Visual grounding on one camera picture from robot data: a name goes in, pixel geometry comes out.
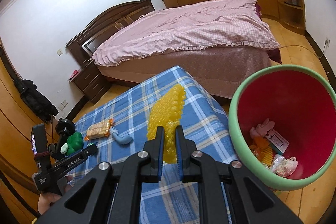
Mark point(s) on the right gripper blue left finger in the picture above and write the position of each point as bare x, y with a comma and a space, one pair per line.
151, 163

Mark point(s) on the red bin with green rim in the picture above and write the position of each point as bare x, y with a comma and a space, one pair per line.
301, 103

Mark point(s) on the dark wooden nightstand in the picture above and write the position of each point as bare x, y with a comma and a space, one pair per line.
91, 82

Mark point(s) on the green clover toy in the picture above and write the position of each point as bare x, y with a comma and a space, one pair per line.
73, 144

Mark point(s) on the black suction mount stand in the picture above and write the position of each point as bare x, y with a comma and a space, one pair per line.
64, 128

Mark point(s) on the white glove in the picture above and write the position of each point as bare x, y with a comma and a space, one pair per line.
261, 129

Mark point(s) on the blue plaid table blanket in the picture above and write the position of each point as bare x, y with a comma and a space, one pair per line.
203, 121

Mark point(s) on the wooden wardrobe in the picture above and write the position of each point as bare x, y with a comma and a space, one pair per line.
17, 160

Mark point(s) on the black jacket hanging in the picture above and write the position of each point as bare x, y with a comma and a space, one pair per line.
40, 105

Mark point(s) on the pink bed cover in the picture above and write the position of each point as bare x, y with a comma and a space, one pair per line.
225, 23

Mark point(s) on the orange snack cracker packet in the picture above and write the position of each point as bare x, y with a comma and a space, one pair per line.
99, 130

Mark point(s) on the light blue curved tube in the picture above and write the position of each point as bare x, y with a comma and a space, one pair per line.
122, 140

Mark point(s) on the person's left hand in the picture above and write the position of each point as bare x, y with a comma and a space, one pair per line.
45, 199

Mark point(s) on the dark wooden bed frame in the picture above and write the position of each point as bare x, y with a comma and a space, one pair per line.
114, 19

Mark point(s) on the white teal medicine box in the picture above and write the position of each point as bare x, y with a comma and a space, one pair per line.
278, 142

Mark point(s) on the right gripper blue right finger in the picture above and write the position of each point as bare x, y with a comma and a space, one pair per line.
189, 167

